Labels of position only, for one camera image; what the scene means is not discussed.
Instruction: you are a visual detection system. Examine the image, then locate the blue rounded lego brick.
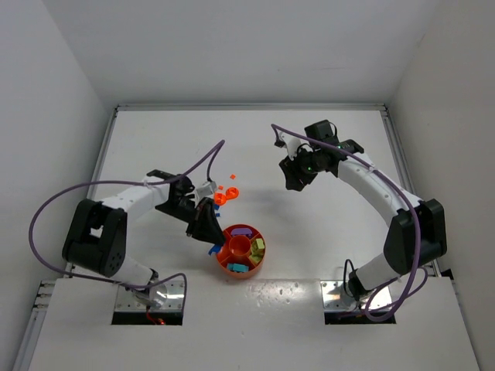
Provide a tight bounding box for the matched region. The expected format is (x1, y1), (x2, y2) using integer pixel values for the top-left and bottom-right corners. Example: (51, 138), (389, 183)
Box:
(208, 245), (221, 256)

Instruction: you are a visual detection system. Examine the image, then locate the purple rounded lego brick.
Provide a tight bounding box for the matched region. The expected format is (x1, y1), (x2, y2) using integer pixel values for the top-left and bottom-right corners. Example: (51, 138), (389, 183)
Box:
(230, 227), (253, 238)

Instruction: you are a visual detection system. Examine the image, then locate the orange round divided container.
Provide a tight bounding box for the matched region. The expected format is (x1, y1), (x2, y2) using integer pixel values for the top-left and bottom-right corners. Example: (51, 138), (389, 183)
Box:
(215, 224), (267, 280)

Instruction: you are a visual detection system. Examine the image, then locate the small teal lego brick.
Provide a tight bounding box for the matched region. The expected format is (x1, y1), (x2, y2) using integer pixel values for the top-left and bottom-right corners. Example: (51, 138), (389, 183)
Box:
(237, 264), (249, 273)

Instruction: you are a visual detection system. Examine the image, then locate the yellow-green lego brick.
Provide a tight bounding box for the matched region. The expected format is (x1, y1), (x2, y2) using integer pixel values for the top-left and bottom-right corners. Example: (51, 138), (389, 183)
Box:
(249, 250), (265, 264)
(251, 238), (265, 253)

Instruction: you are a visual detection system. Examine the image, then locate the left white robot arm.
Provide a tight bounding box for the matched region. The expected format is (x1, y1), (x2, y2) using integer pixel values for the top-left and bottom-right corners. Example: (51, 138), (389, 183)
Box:
(62, 170), (226, 301)

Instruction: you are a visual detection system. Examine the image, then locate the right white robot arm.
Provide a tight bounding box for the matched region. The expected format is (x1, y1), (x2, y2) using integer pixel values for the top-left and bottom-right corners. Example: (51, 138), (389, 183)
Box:
(272, 120), (447, 300)

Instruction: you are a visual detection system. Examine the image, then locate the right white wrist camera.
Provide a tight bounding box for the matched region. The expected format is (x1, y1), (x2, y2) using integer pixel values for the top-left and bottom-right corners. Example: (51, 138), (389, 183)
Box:
(276, 132), (302, 161)

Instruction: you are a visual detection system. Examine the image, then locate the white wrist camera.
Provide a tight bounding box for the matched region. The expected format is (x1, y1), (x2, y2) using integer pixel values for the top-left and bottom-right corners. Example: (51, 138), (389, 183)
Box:
(195, 181), (217, 200)
(276, 132), (302, 161)

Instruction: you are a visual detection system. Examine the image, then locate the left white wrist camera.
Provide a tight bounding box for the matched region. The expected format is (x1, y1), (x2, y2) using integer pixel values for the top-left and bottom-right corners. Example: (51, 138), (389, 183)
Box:
(195, 181), (217, 200)

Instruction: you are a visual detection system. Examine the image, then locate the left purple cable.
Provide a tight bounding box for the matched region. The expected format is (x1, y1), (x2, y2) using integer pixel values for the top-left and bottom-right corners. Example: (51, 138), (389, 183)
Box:
(28, 139), (226, 306)

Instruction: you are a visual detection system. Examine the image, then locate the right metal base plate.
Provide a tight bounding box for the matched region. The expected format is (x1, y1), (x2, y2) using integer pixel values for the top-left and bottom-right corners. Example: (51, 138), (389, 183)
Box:
(320, 278), (394, 312)

